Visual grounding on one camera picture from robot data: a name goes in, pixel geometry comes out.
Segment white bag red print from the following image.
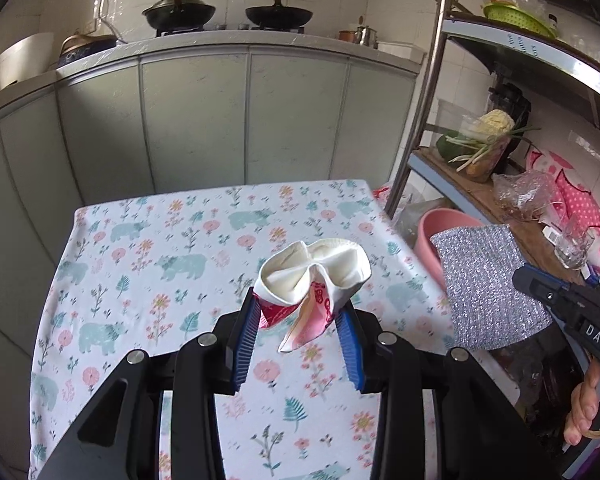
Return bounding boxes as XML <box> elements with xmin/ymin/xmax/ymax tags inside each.
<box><xmin>372</xmin><ymin>184</ymin><xmax>421</xmax><ymax>227</ymax></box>

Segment floral print container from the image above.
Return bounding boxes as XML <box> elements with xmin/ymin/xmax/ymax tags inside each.
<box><xmin>462</xmin><ymin>135</ymin><xmax>514</xmax><ymax>184</ymax></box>

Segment steel pot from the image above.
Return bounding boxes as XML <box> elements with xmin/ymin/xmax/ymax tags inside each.
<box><xmin>355</xmin><ymin>24</ymin><xmax>379</xmax><ymax>49</ymax></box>

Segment person's right hand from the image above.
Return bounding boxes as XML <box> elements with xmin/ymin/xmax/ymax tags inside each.
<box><xmin>562</xmin><ymin>360</ymin><xmax>600</xmax><ymax>448</ymax></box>

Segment silver scouring cloth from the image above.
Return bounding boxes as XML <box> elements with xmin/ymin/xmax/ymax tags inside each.
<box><xmin>429</xmin><ymin>224</ymin><xmax>553</xmax><ymax>351</ymax></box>

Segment dark green vegetable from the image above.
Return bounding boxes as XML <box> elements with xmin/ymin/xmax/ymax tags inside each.
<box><xmin>435</xmin><ymin>135</ymin><xmax>464</xmax><ymax>162</ymax></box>

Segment clear glass cup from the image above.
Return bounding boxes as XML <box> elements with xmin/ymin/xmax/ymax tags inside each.
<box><xmin>554</xmin><ymin>217</ymin><xmax>596</xmax><ymax>270</ymax></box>

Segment grey kitchen counter cabinet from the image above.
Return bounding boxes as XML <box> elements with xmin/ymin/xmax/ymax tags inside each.
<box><xmin>0</xmin><ymin>30</ymin><xmax>426</xmax><ymax>461</ymax></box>

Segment pink plastic bucket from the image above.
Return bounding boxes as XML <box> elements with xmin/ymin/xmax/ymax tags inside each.
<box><xmin>412</xmin><ymin>209</ymin><xmax>486</xmax><ymax>286</ymax></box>

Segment clear plastic container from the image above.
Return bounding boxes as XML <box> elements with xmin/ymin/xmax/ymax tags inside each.
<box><xmin>437</xmin><ymin>99</ymin><xmax>482</xmax><ymax>137</ymax></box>

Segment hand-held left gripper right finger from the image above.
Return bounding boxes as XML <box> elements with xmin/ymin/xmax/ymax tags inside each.
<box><xmin>332</xmin><ymin>305</ymin><xmax>551</xmax><ymax>480</ymax></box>

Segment black blender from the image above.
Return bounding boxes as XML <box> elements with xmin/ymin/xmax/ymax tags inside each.
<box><xmin>487</xmin><ymin>82</ymin><xmax>532</xmax><ymax>161</ymax></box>

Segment crumpled clear plastic bag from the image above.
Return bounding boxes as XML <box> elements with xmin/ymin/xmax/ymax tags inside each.
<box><xmin>492</xmin><ymin>170</ymin><xmax>564</xmax><ymax>222</ymax></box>

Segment white rectangular container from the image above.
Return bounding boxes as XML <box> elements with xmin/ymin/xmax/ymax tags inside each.
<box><xmin>377</xmin><ymin>40</ymin><xmax>426</xmax><ymax>59</ymax></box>

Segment green plastic colander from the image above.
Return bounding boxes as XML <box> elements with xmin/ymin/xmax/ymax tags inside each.
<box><xmin>482</xmin><ymin>2</ymin><xmax>561</xmax><ymax>39</ymax></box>

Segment metal storage rack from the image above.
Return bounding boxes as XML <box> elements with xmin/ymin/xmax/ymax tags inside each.
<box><xmin>385</xmin><ymin>0</ymin><xmax>600</xmax><ymax>311</ymax></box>

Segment gas stove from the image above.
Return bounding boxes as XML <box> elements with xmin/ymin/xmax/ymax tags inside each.
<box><xmin>155</xmin><ymin>22</ymin><xmax>307</xmax><ymax>39</ymax></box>

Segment napa cabbage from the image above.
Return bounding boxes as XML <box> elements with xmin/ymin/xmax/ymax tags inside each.
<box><xmin>462</xmin><ymin>109</ymin><xmax>516</xmax><ymax>139</ymax></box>

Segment pink polka dot cloth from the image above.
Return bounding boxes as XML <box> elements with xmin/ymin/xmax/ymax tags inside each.
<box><xmin>525</xmin><ymin>147</ymin><xmax>600</xmax><ymax>261</ymax></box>

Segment dark pot brown lid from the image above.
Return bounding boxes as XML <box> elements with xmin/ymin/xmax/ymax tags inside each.
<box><xmin>57</xmin><ymin>34</ymin><xmax>119</xmax><ymax>69</ymax></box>

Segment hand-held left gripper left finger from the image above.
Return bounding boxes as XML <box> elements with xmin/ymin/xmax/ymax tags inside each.
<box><xmin>37</xmin><ymin>287</ymin><xmax>263</xmax><ymax>480</ymax></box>

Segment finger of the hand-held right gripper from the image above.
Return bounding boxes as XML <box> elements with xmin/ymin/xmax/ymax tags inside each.
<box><xmin>511</xmin><ymin>265</ymin><xmax>586</xmax><ymax>328</ymax></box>

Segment floral bear print tablecloth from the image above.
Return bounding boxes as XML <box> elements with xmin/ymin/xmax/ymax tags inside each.
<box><xmin>30</xmin><ymin>179</ymin><xmax>461</xmax><ymax>480</ymax></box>

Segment black wok with lid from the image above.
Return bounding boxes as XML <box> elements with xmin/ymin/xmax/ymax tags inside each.
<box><xmin>141</xmin><ymin>0</ymin><xmax>217</xmax><ymax>32</ymax></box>

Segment green onions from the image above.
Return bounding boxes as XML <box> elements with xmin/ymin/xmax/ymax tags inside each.
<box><xmin>446</xmin><ymin>127</ymin><xmax>542</xmax><ymax>172</ymax></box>

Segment white rice cooker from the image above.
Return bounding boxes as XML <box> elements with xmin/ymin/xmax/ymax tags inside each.
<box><xmin>0</xmin><ymin>32</ymin><xmax>56</xmax><ymax>92</ymax></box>

